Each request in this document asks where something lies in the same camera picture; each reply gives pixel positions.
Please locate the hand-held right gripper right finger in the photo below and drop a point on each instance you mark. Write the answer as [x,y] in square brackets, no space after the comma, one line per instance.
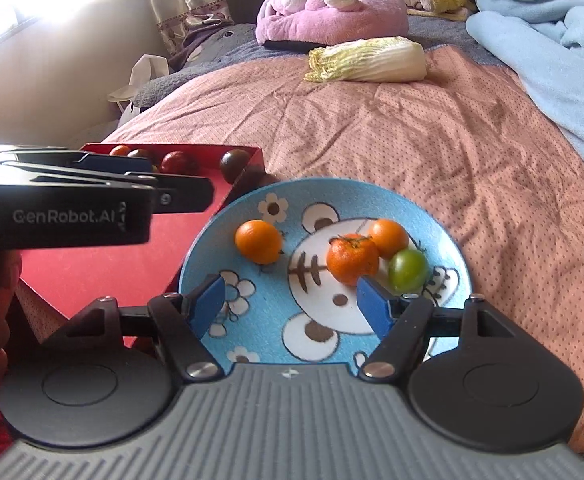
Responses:
[374,305]

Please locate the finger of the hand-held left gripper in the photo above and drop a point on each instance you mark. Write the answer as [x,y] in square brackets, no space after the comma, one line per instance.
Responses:
[116,162]
[186,197]

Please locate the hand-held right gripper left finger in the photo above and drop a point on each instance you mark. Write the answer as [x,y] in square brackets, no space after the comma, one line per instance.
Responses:
[206,305]

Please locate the small orange-red tomato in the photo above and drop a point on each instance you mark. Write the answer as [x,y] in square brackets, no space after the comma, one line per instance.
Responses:
[120,150]

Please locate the dark brown tomato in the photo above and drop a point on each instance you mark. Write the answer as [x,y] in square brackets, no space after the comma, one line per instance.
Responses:
[234,164]
[139,153]

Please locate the dark red tomato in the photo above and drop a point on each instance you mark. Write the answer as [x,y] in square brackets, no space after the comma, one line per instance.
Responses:
[179,161]

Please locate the green tomato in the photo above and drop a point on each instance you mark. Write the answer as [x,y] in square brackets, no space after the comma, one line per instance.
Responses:
[408,270]

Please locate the large tangerine with stem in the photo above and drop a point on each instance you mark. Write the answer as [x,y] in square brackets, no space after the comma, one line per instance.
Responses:
[353,260]

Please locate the blue cartoon print plate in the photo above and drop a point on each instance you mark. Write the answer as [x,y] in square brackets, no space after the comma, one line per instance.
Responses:
[272,310]

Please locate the orange tangerine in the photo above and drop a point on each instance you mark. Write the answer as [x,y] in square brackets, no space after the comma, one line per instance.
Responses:
[259,241]
[391,236]

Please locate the red shallow tray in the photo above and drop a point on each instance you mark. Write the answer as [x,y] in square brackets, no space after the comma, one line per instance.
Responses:
[96,280]

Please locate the white paper bag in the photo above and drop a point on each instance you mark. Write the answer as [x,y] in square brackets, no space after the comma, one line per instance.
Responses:
[141,80]

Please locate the pink dotted bedsheet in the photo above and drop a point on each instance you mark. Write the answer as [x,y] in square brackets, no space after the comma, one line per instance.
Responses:
[422,135]

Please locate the napa cabbage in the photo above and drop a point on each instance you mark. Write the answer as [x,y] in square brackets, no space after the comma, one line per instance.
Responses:
[372,62]

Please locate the pink plush toy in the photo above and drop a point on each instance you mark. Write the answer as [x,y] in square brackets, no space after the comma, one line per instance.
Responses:
[332,20]

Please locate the grey blue bed cover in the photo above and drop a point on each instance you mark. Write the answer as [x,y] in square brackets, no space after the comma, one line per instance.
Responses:
[447,30]

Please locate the light blue blanket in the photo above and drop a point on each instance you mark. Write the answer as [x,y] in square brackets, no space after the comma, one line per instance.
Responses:
[547,35]

